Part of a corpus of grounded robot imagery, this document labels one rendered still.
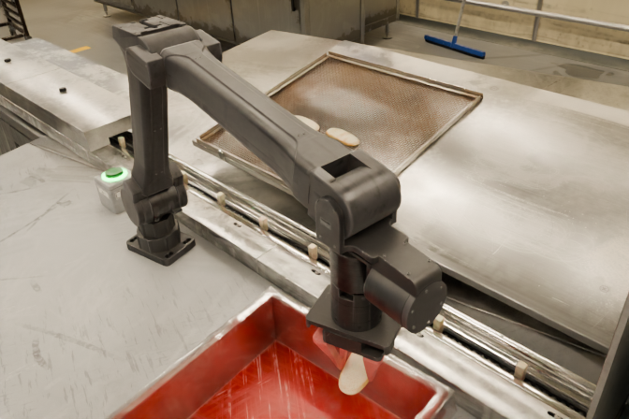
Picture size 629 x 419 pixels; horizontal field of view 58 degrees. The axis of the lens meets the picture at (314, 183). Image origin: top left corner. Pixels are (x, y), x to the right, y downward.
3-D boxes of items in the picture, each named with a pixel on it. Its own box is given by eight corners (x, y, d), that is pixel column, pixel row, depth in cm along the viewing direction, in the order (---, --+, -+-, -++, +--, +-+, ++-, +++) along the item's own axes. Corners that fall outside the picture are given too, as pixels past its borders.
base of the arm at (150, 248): (125, 248, 117) (168, 267, 111) (116, 216, 113) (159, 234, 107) (156, 226, 123) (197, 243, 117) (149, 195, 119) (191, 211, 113)
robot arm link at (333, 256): (358, 209, 62) (317, 231, 59) (404, 238, 57) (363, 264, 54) (358, 259, 65) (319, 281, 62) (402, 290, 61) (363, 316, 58)
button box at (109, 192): (102, 215, 133) (90, 175, 128) (131, 201, 138) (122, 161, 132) (120, 228, 129) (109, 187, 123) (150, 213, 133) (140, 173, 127)
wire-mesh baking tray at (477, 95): (197, 142, 141) (195, 137, 141) (329, 55, 166) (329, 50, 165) (349, 219, 111) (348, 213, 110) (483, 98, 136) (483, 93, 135)
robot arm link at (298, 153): (197, 56, 84) (128, 75, 78) (195, 19, 80) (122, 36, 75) (410, 215, 59) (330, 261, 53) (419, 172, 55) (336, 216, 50)
